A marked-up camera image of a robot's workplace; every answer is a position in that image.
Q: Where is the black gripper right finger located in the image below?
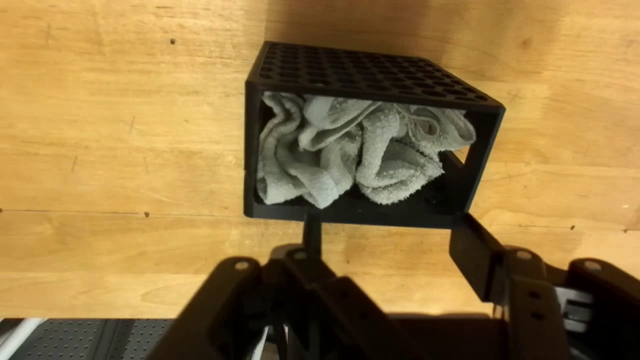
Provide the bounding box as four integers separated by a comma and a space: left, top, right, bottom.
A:
451, 213, 640, 360

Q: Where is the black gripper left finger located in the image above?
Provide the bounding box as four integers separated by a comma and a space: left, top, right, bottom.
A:
149, 213, 427, 360

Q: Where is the white towel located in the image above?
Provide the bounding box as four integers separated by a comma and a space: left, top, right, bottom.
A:
256, 91, 477, 208

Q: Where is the black perforated plastic basket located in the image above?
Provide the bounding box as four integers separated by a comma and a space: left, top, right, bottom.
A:
245, 41, 506, 227

